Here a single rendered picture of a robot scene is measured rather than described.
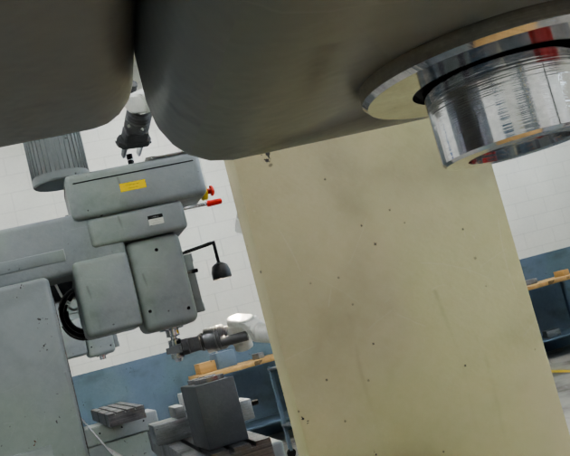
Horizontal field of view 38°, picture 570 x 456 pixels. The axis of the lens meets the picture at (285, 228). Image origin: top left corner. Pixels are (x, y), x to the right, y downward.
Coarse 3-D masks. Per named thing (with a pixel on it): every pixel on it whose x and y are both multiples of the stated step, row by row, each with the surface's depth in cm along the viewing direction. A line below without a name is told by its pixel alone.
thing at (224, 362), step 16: (560, 272) 1011; (528, 288) 965; (544, 336) 996; (560, 336) 973; (224, 352) 898; (208, 368) 894; (224, 368) 883; (240, 368) 865; (272, 416) 917; (288, 416) 881
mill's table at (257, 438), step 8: (248, 432) 258; (184, 440) 284; (192, 440) 277; (248, 440) 244; (256, 440) 237; (264, 440) 235; (152, 448) 340; (160, 448) 307; (168, 448) 279; (176, 448) 266; (184, 448) 261; (192, 448) 267; (200, 448) 252; (224, 448) 247; (232, 448) 236; (240, 448) 233; (248, 448) 234; (256, 448) 234; (264, 448) 235; (272, 448) 236
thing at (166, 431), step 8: (240, 400) 297; (248, 400) 294; (176, 408) 287; (184, 408) 288; (248, 408) 294; (176, 416) 287; (184, 416) 287; (248, 416) 293; (152, 424) 291; (160, 424) 285; (168, 424) 286; (176, 424) 286; (184, 424) 287; (152, 432) 290; (160, 432) 284; (168, 432) 285; (176, 432) 286; (184, 432) 287; (152, 440) 295; (160, 440) 284; (168, 440) 285; (176, 440) 285
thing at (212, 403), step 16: (192, 384) 255; (208, 384) 243; (224, 384) 244; (192, 400) 248; (208, 400) 242; (224, 400) 243; (192, 416) 253; (208, 416) 241; (224, 416) 242; (240, 416) 244; (192, 432) 259; (208, 432) 240; (224, 432) 242; (240, 432) 243; (208, 448) 240
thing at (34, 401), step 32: (0, 288) 262; (32, 288) 263; (0, 320) 259; (32, 320) 262; (0, 352) 258; (32, 352) 260; (64, 352) 264; (0, 384) 256; (32, 384) 259; (64, 384) 261; (0, 416) 255; (32, 416) 257; (64, 416) 259; (0, 448) 253; (32, 448) 256; (64, 448) 258
